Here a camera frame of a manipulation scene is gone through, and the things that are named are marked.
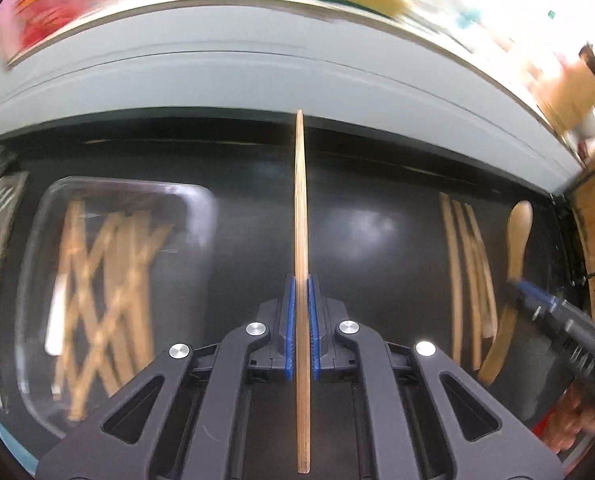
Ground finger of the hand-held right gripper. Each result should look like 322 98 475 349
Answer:
507 277 561 321

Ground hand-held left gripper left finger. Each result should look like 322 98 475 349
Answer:
35 275 298 480

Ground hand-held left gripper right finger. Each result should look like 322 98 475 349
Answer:
307 275 565 480

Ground wooden spoon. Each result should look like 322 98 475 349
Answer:
477 200 534 386

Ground slender wooden chopstick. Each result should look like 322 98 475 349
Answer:
294 109 312 475
451 201 482 371
463 204 498 338
438 192 464 363

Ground clear plastic tray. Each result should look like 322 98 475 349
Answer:
15 176 218 441

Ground pile of wooden chopsticks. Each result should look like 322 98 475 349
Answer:
52 197 176 423

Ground person's right hand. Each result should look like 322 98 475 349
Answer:
547 385 595 453

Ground cardboard box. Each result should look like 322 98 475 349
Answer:
527 45 595 131

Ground red packet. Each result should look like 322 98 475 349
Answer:
0 0 103 68

